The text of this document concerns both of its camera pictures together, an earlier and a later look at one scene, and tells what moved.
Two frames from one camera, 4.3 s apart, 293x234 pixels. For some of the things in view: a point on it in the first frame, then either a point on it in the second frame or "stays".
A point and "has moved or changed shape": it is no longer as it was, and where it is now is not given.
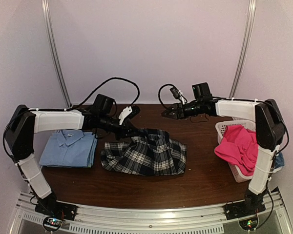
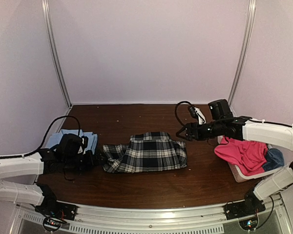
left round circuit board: (52, 223) stays
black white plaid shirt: (151, 152) has moved or changed shape
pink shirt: (239, 146) stays
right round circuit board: (249, 224) stays
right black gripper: (179, 110) -> (191, 127)
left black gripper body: (123, 128) -> (83, 165)
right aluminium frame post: (247, 36) stays
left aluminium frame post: (53, 50) stays
